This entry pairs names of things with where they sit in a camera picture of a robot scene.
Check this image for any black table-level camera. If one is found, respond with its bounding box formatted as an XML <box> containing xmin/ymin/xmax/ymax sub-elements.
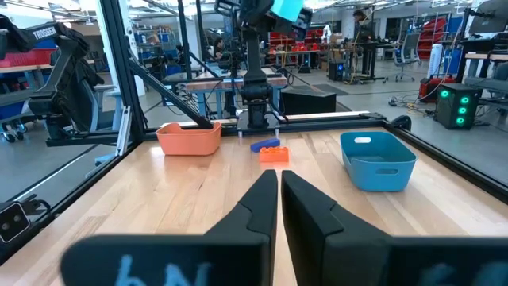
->
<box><xmin>0</xmin><ymin>201</ymin><xmax>31</xmax><ymax>245</ymax></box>

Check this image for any blue plastic bin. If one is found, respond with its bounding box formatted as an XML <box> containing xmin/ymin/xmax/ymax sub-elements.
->
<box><xmin>340</xmin><ymin>130</ymin><xmax>418</xmax><ymax>193</ymax></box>

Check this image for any purple rectangular block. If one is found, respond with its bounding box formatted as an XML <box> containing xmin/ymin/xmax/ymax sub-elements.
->
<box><xmin>249</xmin><ymin>137</ymin><xmax>282</xmax><ymax>154</ymax></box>

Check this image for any red equipment case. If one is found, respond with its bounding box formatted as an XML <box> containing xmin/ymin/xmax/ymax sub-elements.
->
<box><xmin>418</xmin><ymin>74</ymin><xmax>457</xmax><ymax>104</ymax></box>

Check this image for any yellow cable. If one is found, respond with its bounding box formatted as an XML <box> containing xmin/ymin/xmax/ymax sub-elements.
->
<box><xmin>403</xmin><ymin>99</ymin><xmax>430</xmax><ymax>117</ymax></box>

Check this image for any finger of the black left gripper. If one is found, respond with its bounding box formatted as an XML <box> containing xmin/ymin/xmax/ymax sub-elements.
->
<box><xmin>295</xmin><ymin>7</ymin><xmax>314</xmax><ymax>32</ymax></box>
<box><xmin>247</xmin><ymin>0</ymin><xmax>275</xmax><ymax>25</ymax></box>

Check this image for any black standing desk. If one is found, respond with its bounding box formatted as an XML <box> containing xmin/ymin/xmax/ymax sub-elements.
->
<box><xmin>348</xmin><ymin>38</ymin><xmax>398</xmax><ymax>85</ymax></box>

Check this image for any orange plastic bin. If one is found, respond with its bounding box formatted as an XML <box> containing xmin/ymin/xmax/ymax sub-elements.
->
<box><xmin>156</xmin><ymin>122</ymin><xmax>223</xmax><ymax>157</ymax></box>

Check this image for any dark computer monitor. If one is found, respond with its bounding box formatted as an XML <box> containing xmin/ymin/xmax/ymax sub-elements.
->
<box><xmin>468</xmin><ymin>0</ymin><xmax>508</xmax><ymax>35</ymax></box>

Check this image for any orange toy brick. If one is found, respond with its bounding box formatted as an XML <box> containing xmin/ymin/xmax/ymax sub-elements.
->
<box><xmin>258</xmin><ymin>145</ymin><xmax>291</xmax><ymax>164</ymax></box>

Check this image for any mint green cube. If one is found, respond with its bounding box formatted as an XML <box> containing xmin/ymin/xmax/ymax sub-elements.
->
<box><xmin>269</xmin><ymin>0</ymin><xmax>305</xmax><ymax>23</ymax></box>

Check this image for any large black box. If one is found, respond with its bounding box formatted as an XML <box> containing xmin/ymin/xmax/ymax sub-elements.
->
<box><xmin>279</xmin><ymin>84</ymin><xmax>338</xmax><ymax>117</ymax></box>

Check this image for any small black computer tower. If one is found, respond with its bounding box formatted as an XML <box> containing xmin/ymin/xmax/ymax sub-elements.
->
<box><xmin>327</xmin><ymin>60</ymin><xmax>346</xmax><ymax>83</ymax></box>

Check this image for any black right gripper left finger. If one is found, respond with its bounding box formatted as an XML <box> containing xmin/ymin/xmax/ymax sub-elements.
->
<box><xmin>60</xmin><ymin>169</ymin><xmax>279</xmax><ymax>286</ymax></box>

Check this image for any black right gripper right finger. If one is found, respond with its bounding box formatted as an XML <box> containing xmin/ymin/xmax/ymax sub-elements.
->
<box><xmin>280</xmin><ymin>169</ymin><xmax>508</xmax><ymax>286</ymax></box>

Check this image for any silver frame bracket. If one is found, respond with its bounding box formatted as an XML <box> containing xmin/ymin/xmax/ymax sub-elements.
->
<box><xmin>114</xmin><ymin>104</ymin><xmax>133</xmax><ymax>157</ymax></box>

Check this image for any white cylindrical appliance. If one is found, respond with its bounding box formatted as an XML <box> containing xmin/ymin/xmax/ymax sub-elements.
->
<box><xmin>427</xmin><ymin>43</ymin><xmax>444</xmax><ymax>79</ymax></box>

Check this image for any wooden top workbench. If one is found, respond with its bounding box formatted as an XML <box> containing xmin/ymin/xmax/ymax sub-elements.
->
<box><xmin>185</xmin><ymin>67</ymin><xmax>288</xmax><ymax>120</ymax></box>

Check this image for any person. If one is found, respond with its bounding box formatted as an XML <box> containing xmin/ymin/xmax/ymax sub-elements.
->
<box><xmin>212</xmin><ymin>37</ymin><xmax>226</xmax><ymax>61</ymax></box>
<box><xmin>352</xmin><ymin>8</ymin><xmax>376</xmax><ymax>44</ymax></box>

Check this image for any grey office chair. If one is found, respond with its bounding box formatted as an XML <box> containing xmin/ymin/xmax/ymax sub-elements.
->
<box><xmin>392</xmin><ymin>32</ymin><xmax>423</xmax><ymax>83</ymax></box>

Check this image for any computer tower with green lights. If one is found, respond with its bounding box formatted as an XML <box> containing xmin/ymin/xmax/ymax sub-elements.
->
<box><xmin>433</xmin><ymin>82</ymin><xmax>483</xmax><ymax>131</ymax></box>

